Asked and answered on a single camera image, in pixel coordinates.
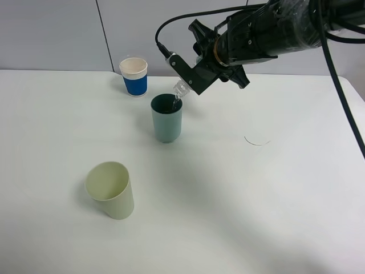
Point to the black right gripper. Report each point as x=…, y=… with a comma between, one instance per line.
x=229, y=46

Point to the clear green-label water bottle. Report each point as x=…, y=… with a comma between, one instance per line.
x=179, y=91

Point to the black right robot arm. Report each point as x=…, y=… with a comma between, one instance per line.
x=261, y=33

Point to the teal plastic cup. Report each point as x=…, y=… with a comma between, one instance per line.
x=167, y=117

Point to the blue white paper cup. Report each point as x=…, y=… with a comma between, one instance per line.
x=134, y=72

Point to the light green plastic cup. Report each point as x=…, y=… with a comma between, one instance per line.
x=109, y=185

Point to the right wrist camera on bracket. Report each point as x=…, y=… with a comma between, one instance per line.
x=208, y=76

